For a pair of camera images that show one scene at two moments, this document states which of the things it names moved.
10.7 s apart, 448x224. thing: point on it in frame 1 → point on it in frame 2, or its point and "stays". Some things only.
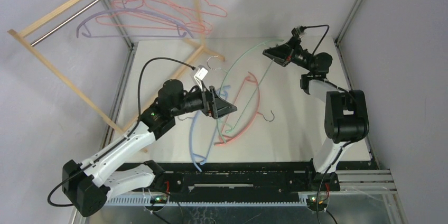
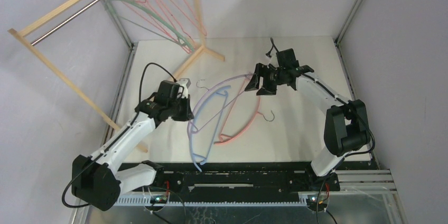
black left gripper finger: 220,105 → 186,111
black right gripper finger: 286,50 → 254,84
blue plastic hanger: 221,90 stays
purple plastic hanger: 137,10 → 194,131
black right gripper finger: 282,61 → 269,88
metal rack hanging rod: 39,39 stays
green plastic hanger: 230,130 → 183,42
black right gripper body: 289,54 → 272,76
